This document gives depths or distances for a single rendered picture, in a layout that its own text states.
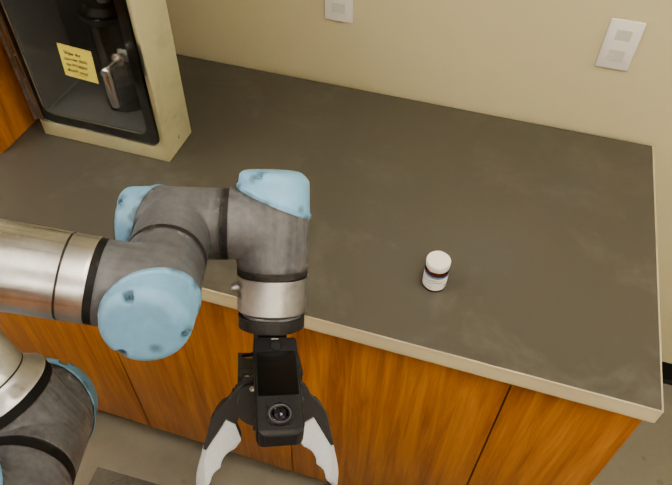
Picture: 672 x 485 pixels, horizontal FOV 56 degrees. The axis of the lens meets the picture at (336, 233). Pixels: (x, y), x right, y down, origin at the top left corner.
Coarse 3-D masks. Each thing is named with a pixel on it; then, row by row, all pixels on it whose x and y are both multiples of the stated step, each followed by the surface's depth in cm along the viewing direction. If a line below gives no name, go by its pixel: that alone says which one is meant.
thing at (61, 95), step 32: (0, 0) 122; (32, 0) 119; (64, 0) 117; (96, 0) 115; (32, 32) 125; (64, 32) 123; (96, 32) 120; (128, 32) 118; (32, 64) 132; (96, 64) 126; (128, 64) 123; (64, 96) 136; (96, 96) 133; (128, 96) 130; (96, 128) 140; (128, 128) 137
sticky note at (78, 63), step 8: (64, 48) 126; (72, 48) 125; (64, 56) 127; (72, 56) 126; (80, 56) 126; (88, 56) 125; (64, 64) 129; (72, 64) 128; (80, 64) 127; (88, 64) 127; (72, 72) 130; (80, 72) 129; (88, 72) 128; (88, 80) 130; (96, 80) 129
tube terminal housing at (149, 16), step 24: (144, 0) 118; (144, 24) 120; (168, 24) 128; (144, 48) 122; (168, 48) 130; (168, 72) 133; (168, 96) 135; (168, 120) 137; (96, 144) 146; (120, 144) 143; (144, 144) 141; (168, 144) 140
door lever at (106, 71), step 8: (112, 56) 123; (120, 56) 122; (112, 64) 121; (120, 64) 124; (104, 72) 120; (104, 80) 121; (112, 80) 122; (112, 88) 123; (112, 96) 124; (112, 104) 125; (120, 104) 126
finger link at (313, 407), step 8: (304, 392) 68; (304, 400) 68; (312, 400) 68; (304, 408) 68; (312, 408) 68; (320, 408) 69; (304, 416) 68; (312, 416) 69; (320, 416) 69; (320, 424) 69; (328, 424) 69; (328, 432) 69; (328, 440) 69
